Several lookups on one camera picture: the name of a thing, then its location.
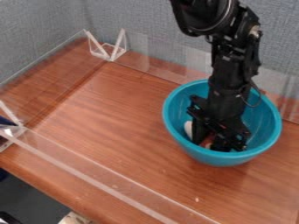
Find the clear acrylic left bracket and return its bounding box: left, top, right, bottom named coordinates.
left=0, top=100, right=24, bottom=153

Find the clear acrylic barrier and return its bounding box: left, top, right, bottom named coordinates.
left=13, top=127, right=219, bottom=224
left=83, top=29, right=299, bottom=123

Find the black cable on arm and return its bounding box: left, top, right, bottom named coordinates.
left=238, top=81, right=264, bottom=109

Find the clear acrylic back barrier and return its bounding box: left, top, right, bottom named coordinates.
left=83, top=29, right=299, bottom=123

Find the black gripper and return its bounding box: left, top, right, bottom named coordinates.
left=186, top=94, right=252, bottom=153

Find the blue plastic bowl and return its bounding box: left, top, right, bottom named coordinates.
left=163, top=80, right=283, bottom=167

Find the clear acrylic front barrier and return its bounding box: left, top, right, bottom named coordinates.
left=13, top=127, right=219, bottom=224

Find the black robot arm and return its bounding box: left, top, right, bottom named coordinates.
left=170, top=0, right=263, bottom=152

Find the clear acrylic corner bracket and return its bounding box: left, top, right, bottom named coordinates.
left=84, top=29, right=127, bottom=62

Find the toy mushroom brown cap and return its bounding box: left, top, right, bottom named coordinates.
left=183, top=121, right=214, bottom=149

